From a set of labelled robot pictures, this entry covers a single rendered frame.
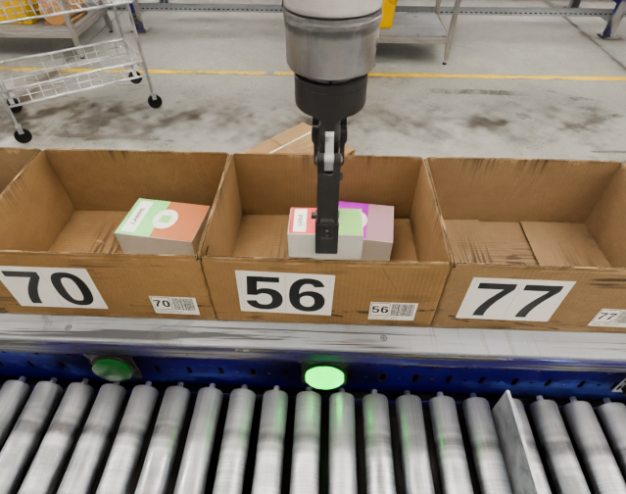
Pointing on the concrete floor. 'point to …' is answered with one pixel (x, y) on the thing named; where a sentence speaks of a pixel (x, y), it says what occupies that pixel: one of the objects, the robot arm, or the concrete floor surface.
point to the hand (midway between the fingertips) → (326, 219)
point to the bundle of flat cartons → (292, 142)
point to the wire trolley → (65, 64)
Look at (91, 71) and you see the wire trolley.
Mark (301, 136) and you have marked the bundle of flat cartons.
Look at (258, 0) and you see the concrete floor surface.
